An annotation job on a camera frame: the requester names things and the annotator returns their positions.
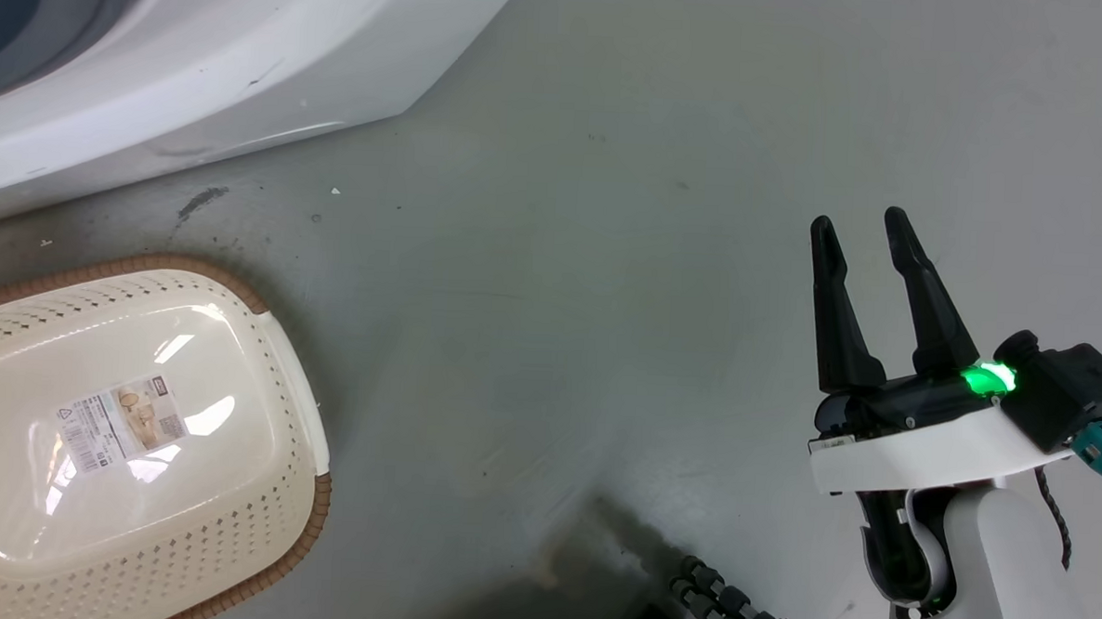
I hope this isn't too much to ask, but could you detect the black twisted gripper cable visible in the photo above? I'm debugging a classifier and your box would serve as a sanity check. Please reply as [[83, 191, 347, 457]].
[[1030, 465, 1077, 571]]

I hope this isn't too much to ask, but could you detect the white paper basket label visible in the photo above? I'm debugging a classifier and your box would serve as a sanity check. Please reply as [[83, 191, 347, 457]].
[[53, 371, 190, 479]]

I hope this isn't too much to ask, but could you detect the white washing machine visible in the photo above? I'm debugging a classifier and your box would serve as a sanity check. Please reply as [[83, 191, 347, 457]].
[[0, 0, 531, 253]]

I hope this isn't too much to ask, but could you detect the cream perforated laundry basket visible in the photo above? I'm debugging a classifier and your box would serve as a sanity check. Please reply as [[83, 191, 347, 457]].
[[0, 247, 343, 619]]

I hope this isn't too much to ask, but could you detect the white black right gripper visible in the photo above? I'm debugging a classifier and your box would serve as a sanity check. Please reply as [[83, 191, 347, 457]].
[[798, 203, 1086, 507]]

